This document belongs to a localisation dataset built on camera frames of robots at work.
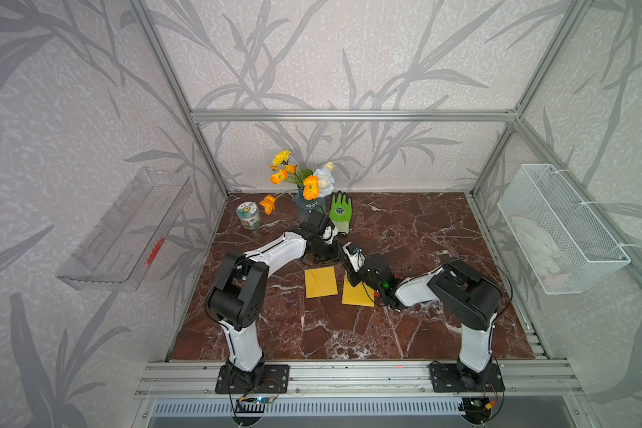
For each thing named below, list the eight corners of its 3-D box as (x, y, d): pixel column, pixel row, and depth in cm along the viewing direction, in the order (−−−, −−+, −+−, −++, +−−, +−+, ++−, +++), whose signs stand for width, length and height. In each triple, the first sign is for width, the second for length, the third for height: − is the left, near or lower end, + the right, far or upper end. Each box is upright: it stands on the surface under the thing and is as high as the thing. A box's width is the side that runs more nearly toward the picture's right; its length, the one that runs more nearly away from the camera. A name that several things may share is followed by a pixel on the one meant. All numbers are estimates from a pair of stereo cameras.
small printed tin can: (239, 230, 110) (233, 217, 103) (244, 214, 115) (239, 201, 109) (258, 230, 110) (253, 217, 103) (262, 214, 115) (258, 201, 109)
